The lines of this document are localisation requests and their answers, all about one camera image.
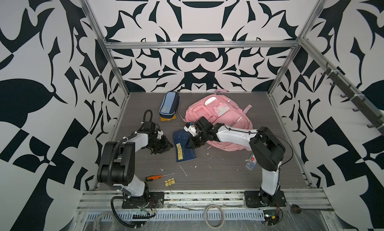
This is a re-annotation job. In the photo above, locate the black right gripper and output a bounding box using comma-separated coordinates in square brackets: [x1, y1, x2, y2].
[183, 131, 209, 149]

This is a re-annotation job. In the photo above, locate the dark blue notebook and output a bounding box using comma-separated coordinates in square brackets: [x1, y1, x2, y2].
[173, 130, 197, 163]

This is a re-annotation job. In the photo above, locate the pink student backpack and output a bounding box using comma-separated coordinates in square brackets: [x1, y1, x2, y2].
[183, 89, 254, 152]

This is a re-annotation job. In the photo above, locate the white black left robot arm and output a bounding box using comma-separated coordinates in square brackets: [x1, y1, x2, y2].
[97, 121, 173, 201]

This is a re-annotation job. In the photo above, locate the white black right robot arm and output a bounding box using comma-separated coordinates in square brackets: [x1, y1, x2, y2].
[184, 117, 286, 199]

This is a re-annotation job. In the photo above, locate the small yellow sticky pad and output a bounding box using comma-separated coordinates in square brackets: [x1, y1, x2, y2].
[161, 115, 177, 122]

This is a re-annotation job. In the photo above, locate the small yellow wooden block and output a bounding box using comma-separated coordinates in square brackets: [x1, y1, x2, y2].
[165, 178, 176, 187]

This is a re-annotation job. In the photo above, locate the blue pencil case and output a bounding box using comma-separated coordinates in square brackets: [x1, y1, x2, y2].
[159, 91, 180, 118]

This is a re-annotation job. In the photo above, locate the clear tape roll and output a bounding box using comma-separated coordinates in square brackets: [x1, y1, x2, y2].
[204, 204, 226, 230]

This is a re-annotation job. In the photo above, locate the small green circuit board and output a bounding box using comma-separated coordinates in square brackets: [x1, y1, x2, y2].
[263, 209, 284, 227]

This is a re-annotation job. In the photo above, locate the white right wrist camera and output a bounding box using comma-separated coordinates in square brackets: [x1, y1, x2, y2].
[184, 122, 198, 137]

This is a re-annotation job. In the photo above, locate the orange handled screwdriver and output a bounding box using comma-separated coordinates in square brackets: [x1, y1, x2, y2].
[145, 173, 175, 182]

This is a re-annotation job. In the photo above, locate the black corrugated cable conduit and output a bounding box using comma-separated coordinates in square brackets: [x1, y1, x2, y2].
[106, 109, 154, 187]

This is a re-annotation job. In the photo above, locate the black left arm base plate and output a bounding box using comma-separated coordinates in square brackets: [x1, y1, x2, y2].
[122, 192, 165, 209]

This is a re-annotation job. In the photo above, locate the white slotted cable duct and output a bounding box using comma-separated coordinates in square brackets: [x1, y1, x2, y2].
[86, 210, 264, 222]

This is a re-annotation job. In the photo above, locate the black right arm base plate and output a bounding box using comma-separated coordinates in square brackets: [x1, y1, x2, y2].
[244, 190, 287, 208]

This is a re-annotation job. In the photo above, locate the aluminium frame crossbar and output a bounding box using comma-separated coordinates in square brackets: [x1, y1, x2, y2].
[104, 40, 298, 49]

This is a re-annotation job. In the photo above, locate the grey wall hook rail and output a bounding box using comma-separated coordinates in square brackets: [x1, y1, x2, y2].
[320, 62, 384, 136]

